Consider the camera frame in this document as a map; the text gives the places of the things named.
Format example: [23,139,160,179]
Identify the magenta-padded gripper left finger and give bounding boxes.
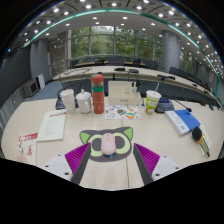
[43,142,92,186]

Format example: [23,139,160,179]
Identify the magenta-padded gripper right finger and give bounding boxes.
[132,143,181,186]

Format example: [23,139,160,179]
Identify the pink computer mouse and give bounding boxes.
[100,132,117,157]

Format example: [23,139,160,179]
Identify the cat-face mouse pad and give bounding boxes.
[78,126,135,163]

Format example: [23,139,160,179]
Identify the white sheet with red header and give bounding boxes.
[36,109,68,142]

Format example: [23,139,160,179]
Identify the colourful sticker sheet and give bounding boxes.
[104,104,142,121]

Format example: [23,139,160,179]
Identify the blue and white book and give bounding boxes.
[164,108,202,137]

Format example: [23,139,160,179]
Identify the white lidded mug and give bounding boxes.
[75,88,93,115]

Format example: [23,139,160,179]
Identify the black handheld microphone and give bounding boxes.
[191,126,212,158]

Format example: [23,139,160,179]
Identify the plain white paper cup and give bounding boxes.
[59,88,76,114]

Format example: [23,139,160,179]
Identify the green-printed paper cup with straw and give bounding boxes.
[145,82,162,115]

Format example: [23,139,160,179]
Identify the red bottle with green band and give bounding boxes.
[90,73,106,115]

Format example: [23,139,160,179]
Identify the beige plastic organiser box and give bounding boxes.
[107,80,142,107]

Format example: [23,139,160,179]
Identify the grey boxy monitor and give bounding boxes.
[21,79,39,98]

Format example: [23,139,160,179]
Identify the white upright panel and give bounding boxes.
[34,73,47,90]

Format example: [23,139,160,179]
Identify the long curved conference table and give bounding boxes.
[53,65,223,108]

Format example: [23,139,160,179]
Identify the row of dark chairs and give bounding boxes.
[68,57,218,98]

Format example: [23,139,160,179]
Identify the ceiling lights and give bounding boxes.
[4,0,224,78]

